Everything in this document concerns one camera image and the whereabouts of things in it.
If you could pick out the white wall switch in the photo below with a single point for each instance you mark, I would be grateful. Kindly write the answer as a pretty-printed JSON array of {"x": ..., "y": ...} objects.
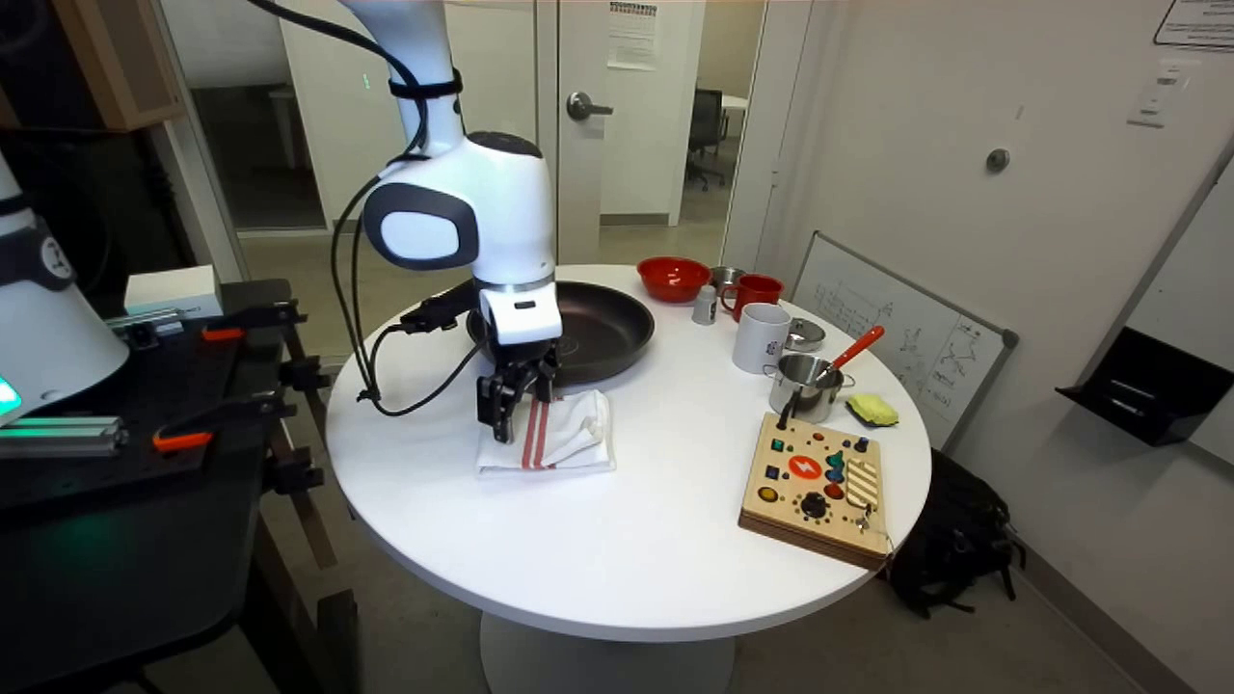
[{"x": 1154, "y": 98}]

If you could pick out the round grey wall knob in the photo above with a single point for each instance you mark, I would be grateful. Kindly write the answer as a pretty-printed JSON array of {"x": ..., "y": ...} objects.
[{"x": 994, "y": 161}]

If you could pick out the white towel red stripes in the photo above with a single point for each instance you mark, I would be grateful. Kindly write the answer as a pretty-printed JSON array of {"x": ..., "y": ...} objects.
[{"x": 578, "y": 436}]

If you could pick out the black wall tray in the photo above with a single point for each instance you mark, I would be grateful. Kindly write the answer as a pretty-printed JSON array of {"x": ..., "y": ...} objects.
[{"x": 1142, "y": 386}]

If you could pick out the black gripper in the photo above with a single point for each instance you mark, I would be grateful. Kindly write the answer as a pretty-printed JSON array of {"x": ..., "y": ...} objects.
[{"x": 519, "y": 363}]

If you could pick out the red bowl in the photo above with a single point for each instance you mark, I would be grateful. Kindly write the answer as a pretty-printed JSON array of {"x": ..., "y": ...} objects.
[{"x": 671, "y": 279}]

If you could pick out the wooden cabinet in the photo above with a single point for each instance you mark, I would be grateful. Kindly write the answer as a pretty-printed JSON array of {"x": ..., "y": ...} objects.
[{"x": 120, "y": 58}]

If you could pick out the white box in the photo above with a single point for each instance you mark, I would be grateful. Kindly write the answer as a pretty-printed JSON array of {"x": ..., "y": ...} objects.
[{"x": 176, "y": 293}]

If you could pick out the framed wall sign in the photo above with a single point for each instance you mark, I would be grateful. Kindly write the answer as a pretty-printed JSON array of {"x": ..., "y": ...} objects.
[{"x": 1195, "y": 24}]

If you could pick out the small steel cup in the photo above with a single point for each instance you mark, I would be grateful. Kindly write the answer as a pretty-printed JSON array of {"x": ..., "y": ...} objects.
[{"x": 808, "y": 335}]

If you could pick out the red mug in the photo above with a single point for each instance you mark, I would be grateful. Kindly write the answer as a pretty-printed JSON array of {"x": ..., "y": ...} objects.
[{"x": 757, "y": 293}]

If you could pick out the small steel saucepan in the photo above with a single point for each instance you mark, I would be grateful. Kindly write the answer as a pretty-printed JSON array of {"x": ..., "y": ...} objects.
[{"x": 808, "y": 385}]

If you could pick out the yellow green sponge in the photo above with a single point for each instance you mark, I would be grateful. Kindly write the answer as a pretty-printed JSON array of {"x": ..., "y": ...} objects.
[{"x": 872, "y": 412}]

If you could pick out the white mug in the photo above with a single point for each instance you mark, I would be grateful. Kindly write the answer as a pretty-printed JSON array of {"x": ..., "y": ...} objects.
[{"x": 757, "y": 341}]

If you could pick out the leaning framed whiteboard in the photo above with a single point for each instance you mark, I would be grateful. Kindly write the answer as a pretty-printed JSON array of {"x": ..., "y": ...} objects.
[{"x": 898, "y": 335}]

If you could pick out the aluminium rail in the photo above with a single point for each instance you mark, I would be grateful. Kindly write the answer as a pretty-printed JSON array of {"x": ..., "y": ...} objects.
[{"x": 61, "y": 436}]

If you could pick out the black frying pan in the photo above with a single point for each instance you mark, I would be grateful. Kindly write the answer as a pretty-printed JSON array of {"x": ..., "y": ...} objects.
[{"x": 602, "y": 328}]

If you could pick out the black backpack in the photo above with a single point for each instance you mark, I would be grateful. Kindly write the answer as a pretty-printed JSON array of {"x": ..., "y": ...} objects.
[{"x": 949, "y": 541}]

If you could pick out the small grey shaker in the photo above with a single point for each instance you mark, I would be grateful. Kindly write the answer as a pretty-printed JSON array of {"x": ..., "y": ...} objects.
[{"x": 704, "y": 309}]

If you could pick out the white door notice paper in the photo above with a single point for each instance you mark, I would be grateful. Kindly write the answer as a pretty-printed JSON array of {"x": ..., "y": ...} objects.
[{"x": 635, "y": 38}]

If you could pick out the wooden board colourful pieces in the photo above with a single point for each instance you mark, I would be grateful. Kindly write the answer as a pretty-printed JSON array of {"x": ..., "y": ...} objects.
[{"x": 816, "y": 494}]

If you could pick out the black clamp orange tip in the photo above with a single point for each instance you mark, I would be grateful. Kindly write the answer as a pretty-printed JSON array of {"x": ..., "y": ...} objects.
[
  {"x": 221, "y": 338},
  {"x": 179, "y": 442}
]

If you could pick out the white door with window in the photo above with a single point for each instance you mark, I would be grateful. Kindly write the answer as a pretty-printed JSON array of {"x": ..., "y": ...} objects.
[{"x": 667, "y": 129}]

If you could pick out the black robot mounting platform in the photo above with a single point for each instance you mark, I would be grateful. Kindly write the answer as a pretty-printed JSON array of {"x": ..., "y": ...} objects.
[{"x": 118, "y": 563}]

